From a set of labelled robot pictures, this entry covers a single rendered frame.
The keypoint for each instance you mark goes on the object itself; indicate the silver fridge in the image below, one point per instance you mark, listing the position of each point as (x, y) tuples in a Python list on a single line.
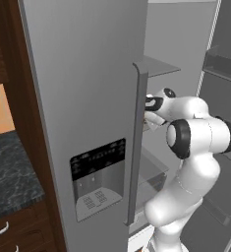
[(172, 36)]

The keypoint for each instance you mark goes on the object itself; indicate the grey open fridge door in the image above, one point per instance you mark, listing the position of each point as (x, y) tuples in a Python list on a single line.
[(223, 95)]

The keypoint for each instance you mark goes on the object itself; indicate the dark wood drawer front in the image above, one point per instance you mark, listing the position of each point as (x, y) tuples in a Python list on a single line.
[(35, 244), (25, 223)]

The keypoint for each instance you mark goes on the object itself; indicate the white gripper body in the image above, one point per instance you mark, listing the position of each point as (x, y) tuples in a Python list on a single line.
[(154, 118)]

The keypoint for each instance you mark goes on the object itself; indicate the tall dark wood panel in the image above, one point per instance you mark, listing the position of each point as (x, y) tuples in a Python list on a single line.
[(25, 98)]

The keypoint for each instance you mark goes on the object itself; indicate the silver fridge door with dispenser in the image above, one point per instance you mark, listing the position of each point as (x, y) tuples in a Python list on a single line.
[(87, 82)]

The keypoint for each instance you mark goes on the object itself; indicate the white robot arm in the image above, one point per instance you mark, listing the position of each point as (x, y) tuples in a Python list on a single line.
[(192, 183)]

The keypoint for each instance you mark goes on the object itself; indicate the glass fridge shelf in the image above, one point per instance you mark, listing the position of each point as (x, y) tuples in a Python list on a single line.
[(160, 67)]

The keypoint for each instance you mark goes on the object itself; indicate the grey fridge door bin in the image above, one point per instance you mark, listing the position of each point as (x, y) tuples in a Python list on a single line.
[(222, 210), (222, 65)]

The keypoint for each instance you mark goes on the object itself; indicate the clear fridge drawer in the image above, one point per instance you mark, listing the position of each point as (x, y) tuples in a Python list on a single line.
[(153, 172)]

